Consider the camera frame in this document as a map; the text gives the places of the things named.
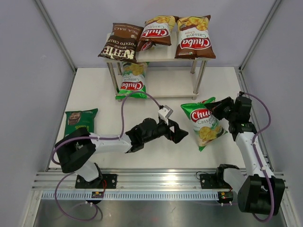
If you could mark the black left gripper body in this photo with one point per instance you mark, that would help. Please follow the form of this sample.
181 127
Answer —
168 133

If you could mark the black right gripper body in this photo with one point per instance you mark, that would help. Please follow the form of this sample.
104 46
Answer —
225 109

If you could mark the green Chuba cassava chips bag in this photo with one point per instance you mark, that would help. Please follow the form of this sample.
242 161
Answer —
133 79

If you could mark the brown Chuba cassava chips bag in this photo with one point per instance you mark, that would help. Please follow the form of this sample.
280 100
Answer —
193 38

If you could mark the brown Chuba bag text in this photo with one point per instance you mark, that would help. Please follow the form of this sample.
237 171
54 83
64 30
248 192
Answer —
157 33

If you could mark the brown Kettle potato chips bag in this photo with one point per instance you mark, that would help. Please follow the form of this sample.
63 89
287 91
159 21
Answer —
122 43

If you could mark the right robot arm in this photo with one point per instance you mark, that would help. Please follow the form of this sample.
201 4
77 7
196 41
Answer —
259 192

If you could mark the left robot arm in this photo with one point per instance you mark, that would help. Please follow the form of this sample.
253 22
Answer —
75 150

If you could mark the white two-tier shelf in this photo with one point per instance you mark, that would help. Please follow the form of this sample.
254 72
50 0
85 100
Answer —
168 77

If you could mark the green Real hand cooked bag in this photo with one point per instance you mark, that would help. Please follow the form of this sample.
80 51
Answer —
79 119

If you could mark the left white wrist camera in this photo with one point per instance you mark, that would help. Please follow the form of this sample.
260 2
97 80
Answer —
164 113

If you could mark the aluminium mounting rail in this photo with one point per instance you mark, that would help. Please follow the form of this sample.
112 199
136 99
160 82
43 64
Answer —
132 181

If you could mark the white slotted cable duct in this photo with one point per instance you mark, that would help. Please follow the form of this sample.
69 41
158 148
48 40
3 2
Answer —
132 196

